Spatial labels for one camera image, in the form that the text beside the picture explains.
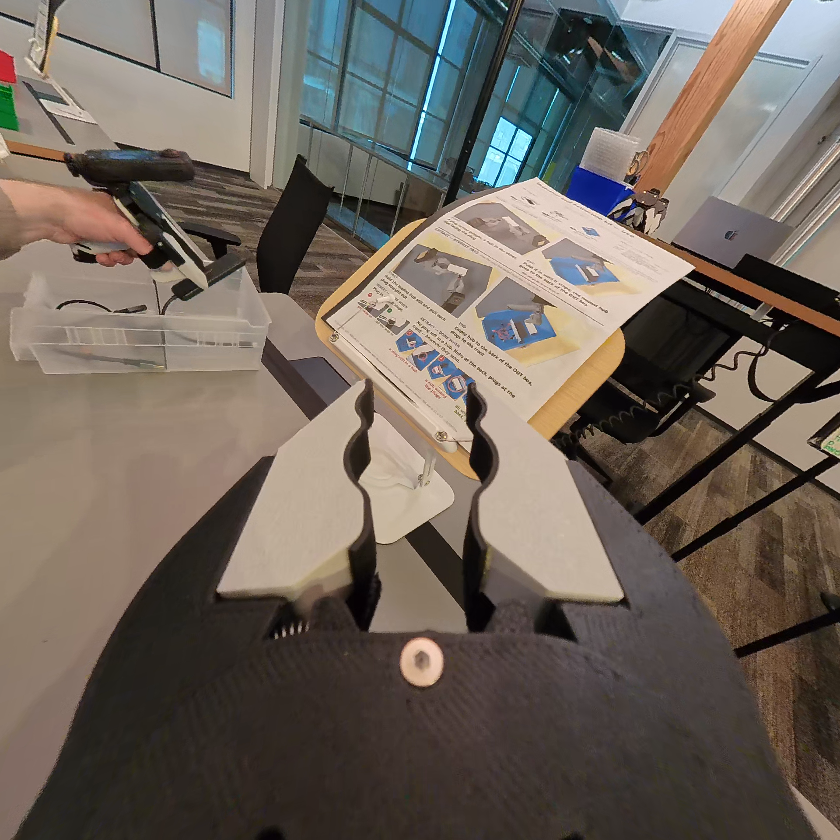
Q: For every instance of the clear plastic storage bin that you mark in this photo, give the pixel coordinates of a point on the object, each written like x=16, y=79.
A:
x=197, y=341

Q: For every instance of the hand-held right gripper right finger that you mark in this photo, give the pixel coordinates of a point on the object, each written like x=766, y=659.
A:
x=545, y=538

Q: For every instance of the blue container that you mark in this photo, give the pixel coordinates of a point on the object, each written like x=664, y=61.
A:
x=597, y=194

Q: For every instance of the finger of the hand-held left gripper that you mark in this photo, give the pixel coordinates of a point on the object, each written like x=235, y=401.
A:
x=171, y=236

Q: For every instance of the person's left hand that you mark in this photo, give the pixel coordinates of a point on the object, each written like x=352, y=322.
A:
x=72, y=217

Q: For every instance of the wooden post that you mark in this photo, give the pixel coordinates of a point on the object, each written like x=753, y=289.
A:
x=715, y=79

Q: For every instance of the wood top black desk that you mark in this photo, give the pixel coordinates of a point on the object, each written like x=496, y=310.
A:
x=788, y=309

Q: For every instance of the white container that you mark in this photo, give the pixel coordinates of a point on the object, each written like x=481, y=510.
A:
x=610, y=151

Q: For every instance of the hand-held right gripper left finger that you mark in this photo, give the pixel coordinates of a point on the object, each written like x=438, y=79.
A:
x=295, y=525

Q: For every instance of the instruction sheet wooden board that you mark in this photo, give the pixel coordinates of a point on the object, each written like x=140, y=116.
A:
x=525, y=276

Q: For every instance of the black chair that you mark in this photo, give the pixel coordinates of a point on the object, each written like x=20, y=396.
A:
x=292, y=223

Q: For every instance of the grey laptop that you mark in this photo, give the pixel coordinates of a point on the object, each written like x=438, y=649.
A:
x=735, y=234

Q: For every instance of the person's left forearm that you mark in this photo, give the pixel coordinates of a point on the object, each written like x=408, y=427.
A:
x=7, y=223

